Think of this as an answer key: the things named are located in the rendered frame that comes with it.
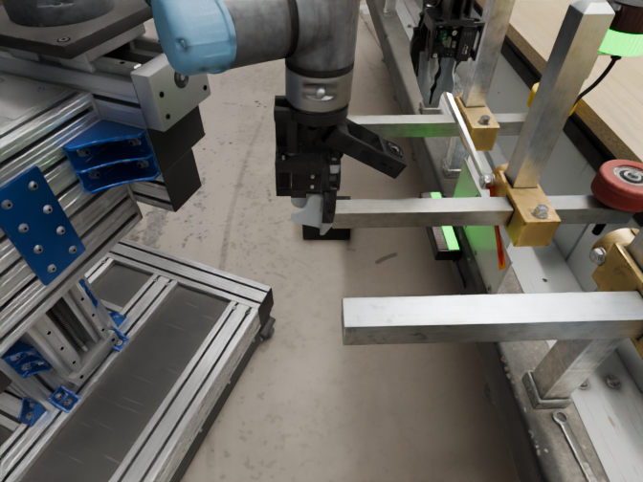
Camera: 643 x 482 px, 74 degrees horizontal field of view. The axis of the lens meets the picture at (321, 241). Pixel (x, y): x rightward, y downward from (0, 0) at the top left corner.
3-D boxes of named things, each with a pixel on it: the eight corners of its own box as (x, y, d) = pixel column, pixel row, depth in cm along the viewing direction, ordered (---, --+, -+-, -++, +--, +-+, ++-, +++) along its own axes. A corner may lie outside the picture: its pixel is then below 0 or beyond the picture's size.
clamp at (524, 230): (513, 247, 60) (525, 221, 57) (484, 187, 70) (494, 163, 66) (552, 247, 60) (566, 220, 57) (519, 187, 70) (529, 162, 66)
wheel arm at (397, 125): (323, 142, 80) (323, 122, 77) (322, 133, 82) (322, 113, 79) (551, 139, 81) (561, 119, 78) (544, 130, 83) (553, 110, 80)
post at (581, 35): (471, 288, 79) (587, 5, 44) (466, 273, 81) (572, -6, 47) (489, 288, 79) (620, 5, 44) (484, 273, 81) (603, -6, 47)
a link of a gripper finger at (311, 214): (290, 232, 64) (290, 184, 57) (329, 232, 64) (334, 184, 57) (290, 247, 62) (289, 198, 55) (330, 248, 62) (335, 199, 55)
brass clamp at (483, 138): (462, 151, 78) (469, 127, 74) (445, 114, 88) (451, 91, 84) (495, 151, 78) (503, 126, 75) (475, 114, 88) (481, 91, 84)
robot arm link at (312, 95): (351, 51, 49) (357, 82, 43) (347, 89, 52) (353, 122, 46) (285, 49, 48) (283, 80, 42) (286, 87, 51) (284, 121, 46)
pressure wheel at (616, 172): (582, 251, 63) (621, 191, 55) (559, 215, 68) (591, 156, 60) (634, 251, 63) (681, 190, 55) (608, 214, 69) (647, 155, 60)
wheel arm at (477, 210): (332, 233, 62) (333, 211, 59) (331, 218, 64) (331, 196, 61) (625, 228, 63) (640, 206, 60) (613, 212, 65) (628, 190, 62)
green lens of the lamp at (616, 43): (604, 56, 47) (613, 35, 45) (579, 35, 51) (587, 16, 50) (656, 55, 47) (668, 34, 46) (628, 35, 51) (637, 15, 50)
